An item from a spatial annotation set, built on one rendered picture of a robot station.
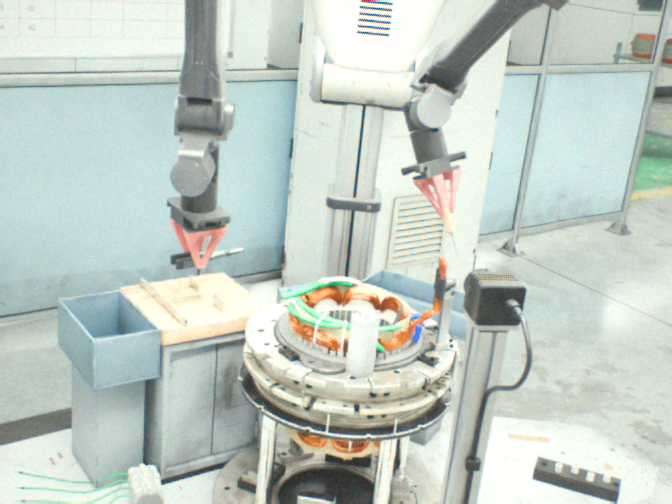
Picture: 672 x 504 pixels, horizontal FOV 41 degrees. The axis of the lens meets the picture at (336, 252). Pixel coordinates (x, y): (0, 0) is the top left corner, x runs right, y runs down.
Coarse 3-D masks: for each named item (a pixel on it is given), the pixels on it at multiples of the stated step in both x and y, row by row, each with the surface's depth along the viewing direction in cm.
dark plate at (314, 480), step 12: (288, 480) 153; (300, 480) 154; (312, 480) 154; (324, 480) 154; (336, 480) 155; (348, 480) 155; (360, 480) 155; (288, 492) 150; (324, 492) 151; (336, 492) 152; (348, 492) 152; (360, 492) 152; (372, 492) 152
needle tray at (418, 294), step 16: (384, 272) 173; (384, 288) 174; (400, 288) 172; (416, 288) 170; (432, 288) 168; (416, 304) 159; (432, 304) 169; (464, 320) 155; (464, 336) 156; (432, 432) 170
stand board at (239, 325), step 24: (120, 288) 152; (168, 288) 154; (192, 288) 155; (216, 288) 156; (240, 288) 157; (144, 312) 144; (168, 312) 145; (192, 312) 146; (216, 312) 147; (240, 312) 148; (168, 336) 139; (192, 336) 142
